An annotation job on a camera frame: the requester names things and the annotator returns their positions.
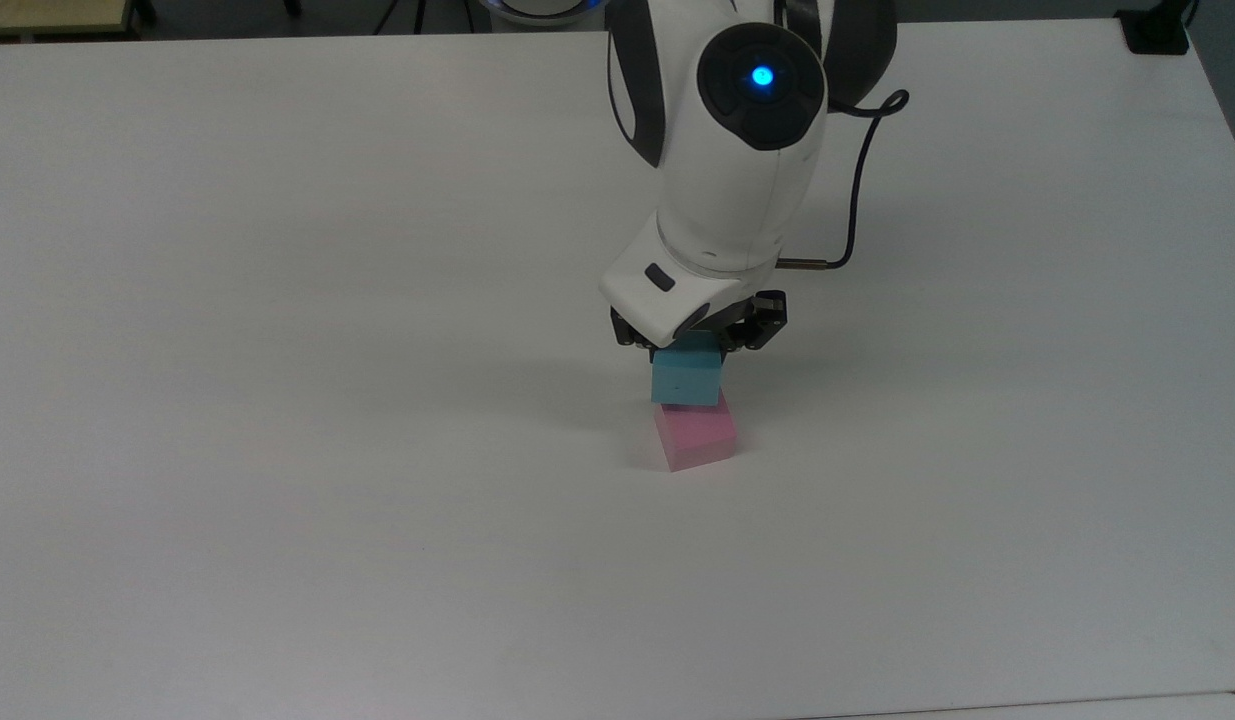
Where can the wooden side table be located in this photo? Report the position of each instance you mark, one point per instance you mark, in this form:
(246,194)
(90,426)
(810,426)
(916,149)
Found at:
(52,15)

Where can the black table clamp stand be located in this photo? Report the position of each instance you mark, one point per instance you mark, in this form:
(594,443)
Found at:
(1155,28)

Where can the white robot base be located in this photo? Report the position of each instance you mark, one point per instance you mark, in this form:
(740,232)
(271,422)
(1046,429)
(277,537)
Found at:
(542,10)

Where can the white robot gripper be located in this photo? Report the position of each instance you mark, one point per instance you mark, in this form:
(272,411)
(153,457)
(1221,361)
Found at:
(667,285)

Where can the blue cube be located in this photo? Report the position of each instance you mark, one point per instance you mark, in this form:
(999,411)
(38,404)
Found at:
(685,375)

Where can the pink cube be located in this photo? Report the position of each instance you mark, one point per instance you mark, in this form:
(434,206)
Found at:
(697,440)

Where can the black tripod legs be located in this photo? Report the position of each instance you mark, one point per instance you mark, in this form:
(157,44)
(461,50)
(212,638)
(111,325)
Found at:
(417,15)

